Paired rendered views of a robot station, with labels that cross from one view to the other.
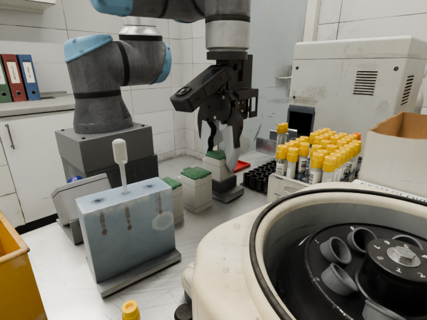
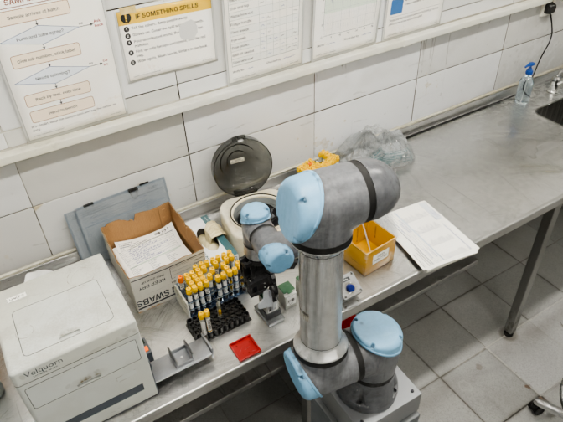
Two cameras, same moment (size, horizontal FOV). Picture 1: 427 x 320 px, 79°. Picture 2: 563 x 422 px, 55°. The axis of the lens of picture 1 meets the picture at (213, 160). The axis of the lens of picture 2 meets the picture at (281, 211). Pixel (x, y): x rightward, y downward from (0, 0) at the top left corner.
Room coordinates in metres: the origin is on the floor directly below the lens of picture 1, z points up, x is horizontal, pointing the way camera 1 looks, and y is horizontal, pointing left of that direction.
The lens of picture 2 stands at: (1.49, 0.32, 2.12)
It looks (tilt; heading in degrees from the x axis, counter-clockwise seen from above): 38 degrees down; 195
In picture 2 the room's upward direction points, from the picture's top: 2 degrees counter-clockwise
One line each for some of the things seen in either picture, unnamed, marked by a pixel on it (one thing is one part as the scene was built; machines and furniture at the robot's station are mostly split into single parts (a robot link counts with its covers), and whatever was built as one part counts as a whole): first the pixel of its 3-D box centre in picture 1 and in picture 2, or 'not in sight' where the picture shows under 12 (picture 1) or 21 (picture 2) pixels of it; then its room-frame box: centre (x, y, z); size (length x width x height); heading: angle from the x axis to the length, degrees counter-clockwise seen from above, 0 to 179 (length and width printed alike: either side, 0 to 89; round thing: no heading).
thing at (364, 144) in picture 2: not in sight; (358, 151); (-0.34, 0.15, 0.97); 0.26 x 0.17 x 0.19; 149
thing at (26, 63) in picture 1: (26, 77); not in sight; (1.99, 1.38, 1.03); 0.26 x 0.08 x 0.31; 44
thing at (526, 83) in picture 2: not in sight; (525, 83); (-1.07, 0.85, 0.97); 0.08 x 0.07 x 0.20; 138
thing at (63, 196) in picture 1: (88, 204); (341, 284); (0.34, 0.19, 0.92); 0.13 x 0.07 x 0.08; 45
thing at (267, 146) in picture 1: (286, 137); (173, 360); (0.71, -0.21, 0.92); 0.21 x 0.07 x 0.05; 135
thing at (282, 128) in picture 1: (282, 155); (216, 310); (0.53, -0.15, 0.93); 0.17 x 0.09 x 0.11; 135
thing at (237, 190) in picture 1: (218, 183); (269, 310); (0.47, -0.01, 0.89); 0.09 x 0.05 x 0.04; 46
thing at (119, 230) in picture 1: (130, 228); not in sight; (0.27, 0.10, 0.92); 0.10 x 0.07 x 0.10; 127
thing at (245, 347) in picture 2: (231, 164); (245, 347); (0.60, -0.05, 0.88); 0.07 x 0.07 x 0.01; 45
